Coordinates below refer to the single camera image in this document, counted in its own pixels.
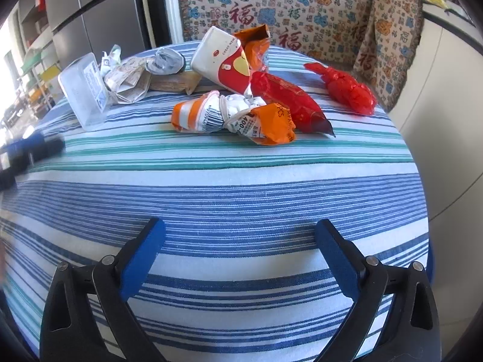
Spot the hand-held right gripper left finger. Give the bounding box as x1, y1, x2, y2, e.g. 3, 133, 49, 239
40, 217, 167, 362

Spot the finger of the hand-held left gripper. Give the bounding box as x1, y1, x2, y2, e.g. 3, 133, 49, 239
21, 131, 66, 164

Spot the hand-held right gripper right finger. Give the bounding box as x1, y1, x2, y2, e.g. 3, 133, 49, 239
315, 219, 442, 362

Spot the white printed paper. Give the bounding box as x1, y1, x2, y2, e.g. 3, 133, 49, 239
99, 44, 152, 105

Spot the red plastic bag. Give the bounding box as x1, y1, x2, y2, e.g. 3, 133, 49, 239
304, 62, 377, 116

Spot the clear plastic container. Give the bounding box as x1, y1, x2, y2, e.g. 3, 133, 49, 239
57, 53, 111, 132

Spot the storage shelf rack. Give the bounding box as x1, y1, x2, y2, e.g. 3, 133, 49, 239
0, 8, 63, 129

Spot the blue white striped tablecloth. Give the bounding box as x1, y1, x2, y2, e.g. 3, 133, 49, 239
0, 43, 431, 362

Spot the grey refrigerator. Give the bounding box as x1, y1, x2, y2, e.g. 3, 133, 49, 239
38, 0, 152, 65

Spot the orange white crumpled wrapper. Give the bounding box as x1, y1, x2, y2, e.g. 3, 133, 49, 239
171, 90, 297, 147

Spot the brown paper packet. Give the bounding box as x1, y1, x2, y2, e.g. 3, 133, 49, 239
149, 71, 202, 96

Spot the crumpled grey wrapper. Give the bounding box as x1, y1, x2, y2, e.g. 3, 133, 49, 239
145, 47, 186, 78

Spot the red plastic wrapper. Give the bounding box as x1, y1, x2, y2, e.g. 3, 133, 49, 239
249, 71, 336, 137

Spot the white cabinet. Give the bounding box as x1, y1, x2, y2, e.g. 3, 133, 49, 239
389, 0, 483, 310

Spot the red white snack bag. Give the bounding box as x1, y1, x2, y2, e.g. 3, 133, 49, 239
190, 26, 254, 97

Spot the printed cushion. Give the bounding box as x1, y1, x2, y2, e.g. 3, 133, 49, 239
353, 0, 424, 112

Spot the orange snack bag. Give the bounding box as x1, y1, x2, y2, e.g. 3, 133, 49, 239
234, 24, 270, 72

